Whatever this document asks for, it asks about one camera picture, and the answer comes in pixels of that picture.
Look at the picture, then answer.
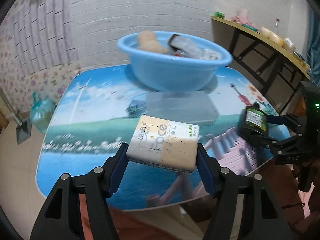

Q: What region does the black green bottle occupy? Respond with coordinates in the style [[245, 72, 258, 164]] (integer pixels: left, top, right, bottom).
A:
[[238, 102, 268, 142]]

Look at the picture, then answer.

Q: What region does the face tissue pack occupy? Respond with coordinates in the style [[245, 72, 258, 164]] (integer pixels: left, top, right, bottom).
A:
[[126, 115, 199, 173]]

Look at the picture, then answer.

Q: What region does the beige plush toy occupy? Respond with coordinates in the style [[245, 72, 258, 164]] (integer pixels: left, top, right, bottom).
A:
[[137, 30, 168, 54]]

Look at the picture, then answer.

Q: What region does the wooden side table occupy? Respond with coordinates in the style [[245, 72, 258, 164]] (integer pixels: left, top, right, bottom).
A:
[[212, 16, 310, 113]]

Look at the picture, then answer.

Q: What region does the translucent plastic lidded box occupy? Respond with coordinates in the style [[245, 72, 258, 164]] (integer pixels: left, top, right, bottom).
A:
[[145, 91, 219, 126]]

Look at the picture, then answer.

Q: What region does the grey dustpan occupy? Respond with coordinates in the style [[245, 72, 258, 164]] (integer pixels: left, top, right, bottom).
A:
[[14, 115, 32, 145]]

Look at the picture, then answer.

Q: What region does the clear glass bottle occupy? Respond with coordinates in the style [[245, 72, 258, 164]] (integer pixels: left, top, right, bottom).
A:
[[274, 18, 280, 31]]

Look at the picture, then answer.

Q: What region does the pink cloth on shelf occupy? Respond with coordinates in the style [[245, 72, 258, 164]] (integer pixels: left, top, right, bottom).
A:
[[231, 16, 252, 26]]

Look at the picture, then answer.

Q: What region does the blue garbage bag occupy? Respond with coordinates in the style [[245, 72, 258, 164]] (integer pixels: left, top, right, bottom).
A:
[[29, 93, 56, 134]]

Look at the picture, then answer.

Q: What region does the white tissue roll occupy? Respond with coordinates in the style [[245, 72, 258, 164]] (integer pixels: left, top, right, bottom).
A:
[[238, 9, 249, 18]]

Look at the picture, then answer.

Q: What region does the green box on shelf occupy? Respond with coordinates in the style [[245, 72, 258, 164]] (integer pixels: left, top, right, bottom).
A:
[[214, 11, 225, 18]]

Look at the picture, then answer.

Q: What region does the blue plastic basin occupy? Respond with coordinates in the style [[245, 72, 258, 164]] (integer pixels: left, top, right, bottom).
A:
[[117, 33, 233, 92]]

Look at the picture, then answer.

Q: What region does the clear toothpick box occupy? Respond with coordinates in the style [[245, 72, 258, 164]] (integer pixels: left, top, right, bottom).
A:
[[126, 100, 147, 118]]

